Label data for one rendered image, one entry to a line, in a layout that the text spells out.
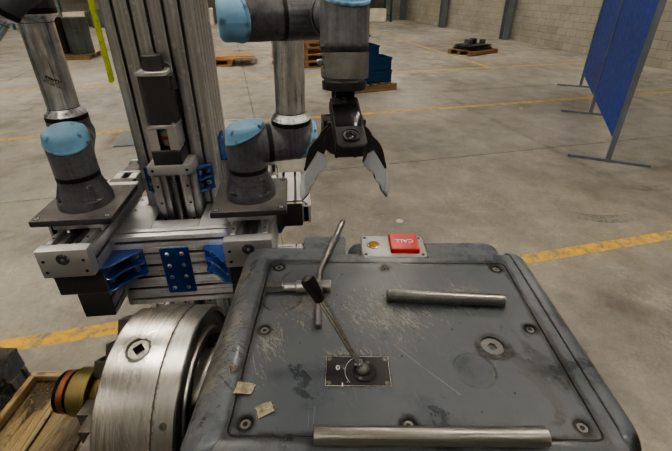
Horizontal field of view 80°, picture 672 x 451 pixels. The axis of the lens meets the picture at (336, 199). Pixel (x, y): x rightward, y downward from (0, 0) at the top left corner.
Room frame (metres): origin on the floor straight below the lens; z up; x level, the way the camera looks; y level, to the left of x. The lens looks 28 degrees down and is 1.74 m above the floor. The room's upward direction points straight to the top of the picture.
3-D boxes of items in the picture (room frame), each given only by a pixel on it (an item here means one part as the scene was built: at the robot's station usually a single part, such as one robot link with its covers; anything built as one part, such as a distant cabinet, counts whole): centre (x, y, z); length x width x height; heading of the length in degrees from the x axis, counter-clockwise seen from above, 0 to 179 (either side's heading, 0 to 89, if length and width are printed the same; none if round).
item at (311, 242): (0.70, 0.02, 1.24); 0.09 x 0.08 x 0.03; 89
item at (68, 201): (1.07, 0.76, 1.21); 0.15 x 0.15 x 0.10
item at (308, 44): (10.17, 0.85, 0.36); 1.26 x 0.86 x 0.73; 115
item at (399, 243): (0.70, -0.14, 1.26); 0.06 x 0.06 x 0.02; 89
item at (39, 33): (1.19, 0.82, 1.54); 0.15 x 0.12 x 0.55; 27
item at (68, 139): (1.07, 0.76, 1.33); 0.13 x 0.12 x 0.14; 27
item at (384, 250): (0.70, -0.12, 1.23); 0.13 x 0.08 x 0.05; 89
